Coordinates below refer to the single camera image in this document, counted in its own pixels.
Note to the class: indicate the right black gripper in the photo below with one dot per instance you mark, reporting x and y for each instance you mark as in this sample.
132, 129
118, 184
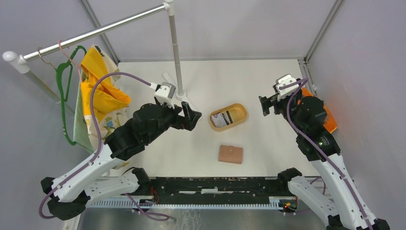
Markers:
267, 102

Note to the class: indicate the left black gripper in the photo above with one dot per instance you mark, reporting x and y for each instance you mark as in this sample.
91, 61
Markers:
187, 121

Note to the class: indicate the silver striped card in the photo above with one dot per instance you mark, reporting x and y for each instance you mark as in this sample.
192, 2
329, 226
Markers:
219, 120

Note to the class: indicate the tan oval tray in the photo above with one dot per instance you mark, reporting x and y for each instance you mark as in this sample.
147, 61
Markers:
239, 115

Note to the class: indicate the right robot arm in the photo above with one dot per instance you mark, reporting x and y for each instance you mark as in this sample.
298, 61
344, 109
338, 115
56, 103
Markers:
345, 210

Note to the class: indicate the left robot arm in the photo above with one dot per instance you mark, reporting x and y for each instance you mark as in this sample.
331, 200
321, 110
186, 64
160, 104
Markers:
70, 194

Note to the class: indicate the orange cloth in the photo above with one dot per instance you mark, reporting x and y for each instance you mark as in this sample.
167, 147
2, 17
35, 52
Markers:
329, 122

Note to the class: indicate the yellow dinosaur print garment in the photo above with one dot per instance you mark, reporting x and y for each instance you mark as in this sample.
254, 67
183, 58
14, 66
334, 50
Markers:
100, 103

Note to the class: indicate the pink hanger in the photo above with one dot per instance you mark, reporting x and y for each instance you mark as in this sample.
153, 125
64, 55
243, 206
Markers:
70, 59

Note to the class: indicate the green hanger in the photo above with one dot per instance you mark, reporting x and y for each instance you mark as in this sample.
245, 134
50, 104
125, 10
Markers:
64, 93

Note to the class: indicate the metal clothes rack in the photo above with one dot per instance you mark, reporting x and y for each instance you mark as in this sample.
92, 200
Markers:
19, 62

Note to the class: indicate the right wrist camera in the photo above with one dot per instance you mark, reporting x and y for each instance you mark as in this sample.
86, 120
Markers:
285, 86

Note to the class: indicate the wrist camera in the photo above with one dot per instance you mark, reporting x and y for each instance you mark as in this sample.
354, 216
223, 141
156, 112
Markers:
164, 94
285, 86

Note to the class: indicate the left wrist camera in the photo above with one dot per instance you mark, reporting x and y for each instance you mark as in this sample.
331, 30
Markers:
164, 94

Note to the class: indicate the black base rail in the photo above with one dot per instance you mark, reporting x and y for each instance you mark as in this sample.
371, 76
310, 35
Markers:
214, 190

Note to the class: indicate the white cable duct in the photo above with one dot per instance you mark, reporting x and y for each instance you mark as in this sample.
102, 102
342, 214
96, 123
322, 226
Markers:
273, 204

